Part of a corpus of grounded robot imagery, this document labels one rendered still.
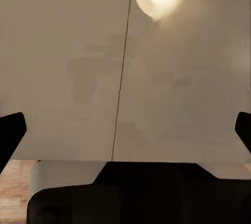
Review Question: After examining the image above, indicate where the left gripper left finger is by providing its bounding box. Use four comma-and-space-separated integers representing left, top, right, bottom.
0, 112, 27, 174

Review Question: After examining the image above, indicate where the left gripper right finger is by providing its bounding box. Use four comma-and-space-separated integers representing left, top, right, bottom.
235, 111, 251, 153

